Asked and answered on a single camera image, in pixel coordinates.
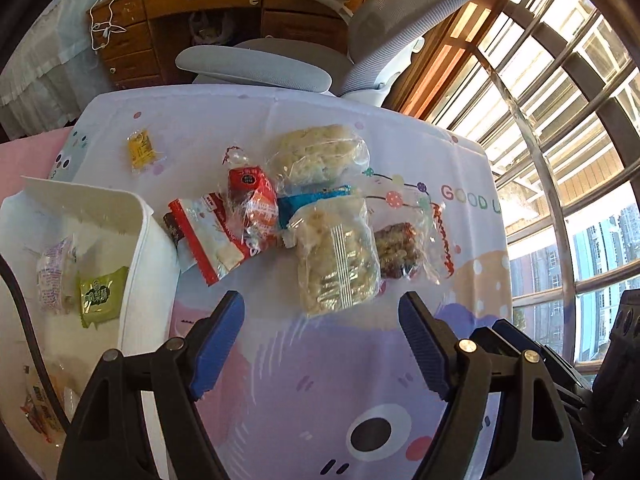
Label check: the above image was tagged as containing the red clear-wrapped snack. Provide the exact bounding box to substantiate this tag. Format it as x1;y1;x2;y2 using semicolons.
222;146;280;256

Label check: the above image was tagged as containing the white plastic bin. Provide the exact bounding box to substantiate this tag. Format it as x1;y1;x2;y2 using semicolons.
0;176;182;466

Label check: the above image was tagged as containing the black cable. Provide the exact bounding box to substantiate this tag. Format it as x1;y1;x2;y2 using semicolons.
0;255;68;433

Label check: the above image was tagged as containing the orange snack packet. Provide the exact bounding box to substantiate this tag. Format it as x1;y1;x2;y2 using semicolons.
20;367;68;443

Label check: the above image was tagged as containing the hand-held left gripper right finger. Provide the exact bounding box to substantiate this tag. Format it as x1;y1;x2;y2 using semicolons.
398;291;585;480

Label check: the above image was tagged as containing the green snack packet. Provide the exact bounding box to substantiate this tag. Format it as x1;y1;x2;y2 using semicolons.
76;266;130;330

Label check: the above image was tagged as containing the clear rice puff cake pack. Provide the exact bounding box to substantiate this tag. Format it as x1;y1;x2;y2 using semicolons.
265;123;371;196
287;196;382;318

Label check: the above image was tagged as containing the white charger cable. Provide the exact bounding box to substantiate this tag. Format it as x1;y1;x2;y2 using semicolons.
90;0;126;53

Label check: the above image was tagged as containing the printed cartoon tablecloth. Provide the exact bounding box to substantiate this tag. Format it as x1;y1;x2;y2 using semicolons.
50;82;516;480

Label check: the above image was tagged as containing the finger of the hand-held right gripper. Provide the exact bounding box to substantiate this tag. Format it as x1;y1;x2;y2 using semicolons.
470;326;621;461
492;320;589;406

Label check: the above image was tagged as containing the clear nut bar pack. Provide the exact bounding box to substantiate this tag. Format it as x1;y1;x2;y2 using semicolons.
372;195;441;283

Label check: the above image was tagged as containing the small yellow snack packet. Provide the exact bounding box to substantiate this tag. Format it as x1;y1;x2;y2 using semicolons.
125;130;156;173

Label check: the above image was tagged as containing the blue snack packet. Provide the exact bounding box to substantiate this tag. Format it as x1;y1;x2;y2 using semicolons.
276;184;353;248

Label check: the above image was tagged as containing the pink bed sheet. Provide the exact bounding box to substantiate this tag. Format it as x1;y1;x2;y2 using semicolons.
0;127;76;196

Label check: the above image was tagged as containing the window with metal grille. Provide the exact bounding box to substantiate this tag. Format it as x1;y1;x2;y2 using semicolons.
395;0;640;376

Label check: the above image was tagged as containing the red white snack packet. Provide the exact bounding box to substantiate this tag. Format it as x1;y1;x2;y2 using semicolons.
162;192;258;287

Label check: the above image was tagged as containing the white lace cloth cover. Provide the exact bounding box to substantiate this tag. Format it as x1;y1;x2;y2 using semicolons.
0;0;108;136

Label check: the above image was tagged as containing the red-edged clear snack packet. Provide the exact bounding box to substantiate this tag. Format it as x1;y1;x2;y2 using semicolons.
430;202;457;278

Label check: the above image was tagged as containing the plastic bag under desk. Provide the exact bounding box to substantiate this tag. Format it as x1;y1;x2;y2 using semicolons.
187;10;236;46

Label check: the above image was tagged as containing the grey office chair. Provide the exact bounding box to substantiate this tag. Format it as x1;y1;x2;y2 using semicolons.
175;0;516;98

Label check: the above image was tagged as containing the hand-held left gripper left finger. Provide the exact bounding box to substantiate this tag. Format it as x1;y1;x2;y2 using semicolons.
56;290;247;480

